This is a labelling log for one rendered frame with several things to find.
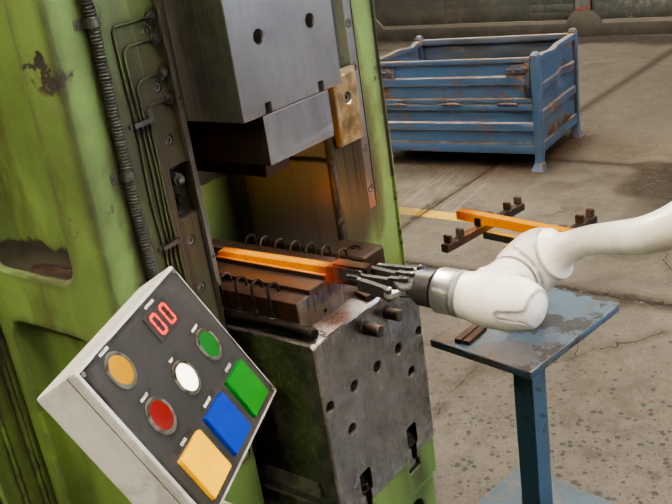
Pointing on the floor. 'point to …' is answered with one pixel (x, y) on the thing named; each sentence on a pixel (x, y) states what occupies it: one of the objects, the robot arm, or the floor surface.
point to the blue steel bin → (484, 94)
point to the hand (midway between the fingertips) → (352, 272)
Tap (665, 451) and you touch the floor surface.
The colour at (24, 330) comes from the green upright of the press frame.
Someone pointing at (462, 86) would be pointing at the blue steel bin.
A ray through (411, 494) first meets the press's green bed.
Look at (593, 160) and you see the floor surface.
